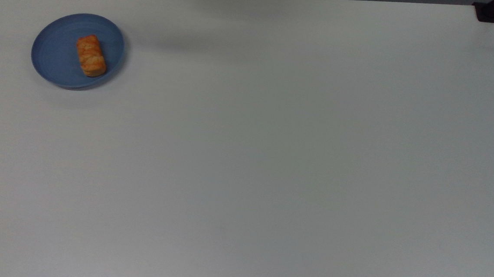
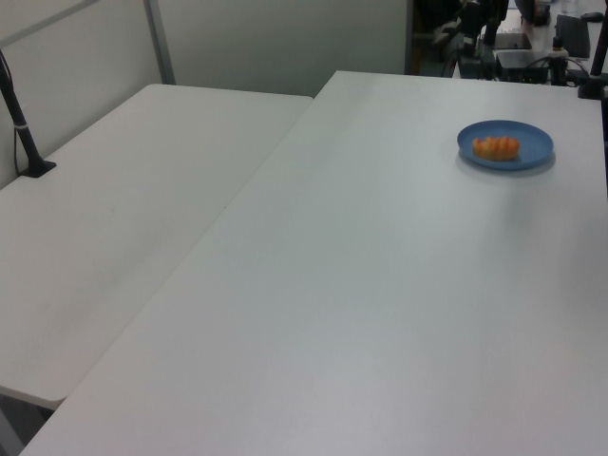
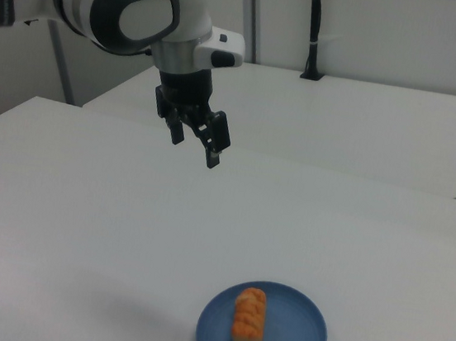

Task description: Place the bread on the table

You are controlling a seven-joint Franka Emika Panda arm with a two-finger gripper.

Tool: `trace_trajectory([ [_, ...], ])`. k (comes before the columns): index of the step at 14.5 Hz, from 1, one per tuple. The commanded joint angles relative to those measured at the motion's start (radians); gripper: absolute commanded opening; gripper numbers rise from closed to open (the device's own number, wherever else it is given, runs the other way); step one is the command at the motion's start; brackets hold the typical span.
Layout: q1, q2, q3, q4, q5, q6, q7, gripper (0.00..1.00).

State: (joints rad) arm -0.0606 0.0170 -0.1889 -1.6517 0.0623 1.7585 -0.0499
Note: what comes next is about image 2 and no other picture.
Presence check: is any black joystick device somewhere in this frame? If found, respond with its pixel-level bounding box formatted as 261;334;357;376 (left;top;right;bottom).
549;36;570;87

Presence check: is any black camera pole with base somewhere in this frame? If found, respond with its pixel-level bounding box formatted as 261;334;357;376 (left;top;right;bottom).
0;47;58;180

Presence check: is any orange twisted bread roll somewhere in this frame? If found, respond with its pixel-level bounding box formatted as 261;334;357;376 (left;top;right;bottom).
472;135;521;162

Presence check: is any black clamped camera pole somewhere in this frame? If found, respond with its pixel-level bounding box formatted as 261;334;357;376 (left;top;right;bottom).
576;27;608;101

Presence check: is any black cable on pole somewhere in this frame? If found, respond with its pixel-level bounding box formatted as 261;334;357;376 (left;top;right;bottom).
12;126;24;178

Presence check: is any dark laptop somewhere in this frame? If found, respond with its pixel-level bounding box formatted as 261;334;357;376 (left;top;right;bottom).
554;13;593;59

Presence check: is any black stand post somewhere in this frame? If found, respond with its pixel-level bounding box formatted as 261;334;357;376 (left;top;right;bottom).
480;0;505;49

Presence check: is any grey metal partition post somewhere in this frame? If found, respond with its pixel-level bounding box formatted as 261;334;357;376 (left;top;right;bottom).
144;0;176;86

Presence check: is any black electronics box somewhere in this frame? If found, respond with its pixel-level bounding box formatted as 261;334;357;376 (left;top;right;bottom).
495;48;555;86

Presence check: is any blue round plate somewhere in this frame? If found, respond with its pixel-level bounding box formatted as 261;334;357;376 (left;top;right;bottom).
456;119;556;172

